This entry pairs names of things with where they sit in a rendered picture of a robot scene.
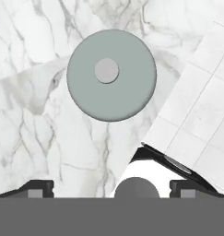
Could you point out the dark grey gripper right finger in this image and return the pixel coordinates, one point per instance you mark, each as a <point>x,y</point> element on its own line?
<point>185,187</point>

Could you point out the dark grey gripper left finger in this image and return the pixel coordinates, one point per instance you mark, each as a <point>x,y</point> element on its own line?
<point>39,188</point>

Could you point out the white blender with black base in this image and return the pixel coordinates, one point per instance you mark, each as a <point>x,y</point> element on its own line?
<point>147,175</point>

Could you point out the grey round blender lid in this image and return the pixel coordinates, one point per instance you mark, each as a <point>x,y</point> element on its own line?
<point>112,75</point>

